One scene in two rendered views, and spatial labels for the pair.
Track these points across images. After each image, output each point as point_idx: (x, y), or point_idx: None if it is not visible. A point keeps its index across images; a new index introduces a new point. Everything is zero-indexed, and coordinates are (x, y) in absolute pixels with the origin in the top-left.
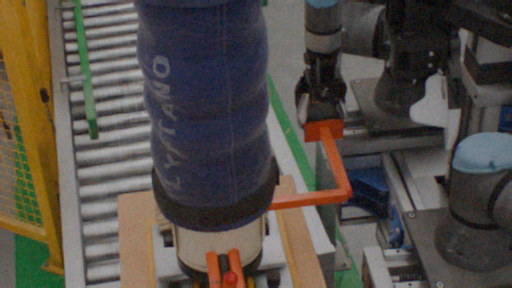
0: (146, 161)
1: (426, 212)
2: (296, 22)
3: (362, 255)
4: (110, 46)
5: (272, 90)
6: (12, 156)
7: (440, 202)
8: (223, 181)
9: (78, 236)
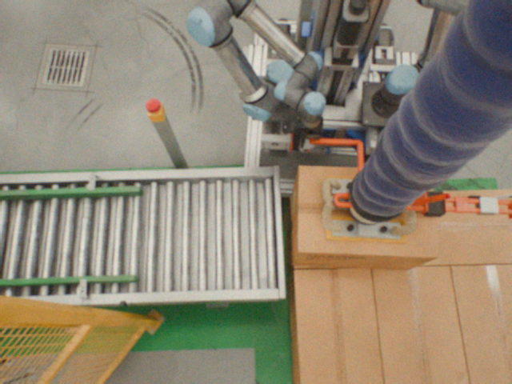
0: (169, 250)
1: (366, 115)
2: None
3: (190, 161)
4: (18, 264)
5: (23, 174)
6: (31, 357)
7: (334, 109)
8: None
9: (236, 290)
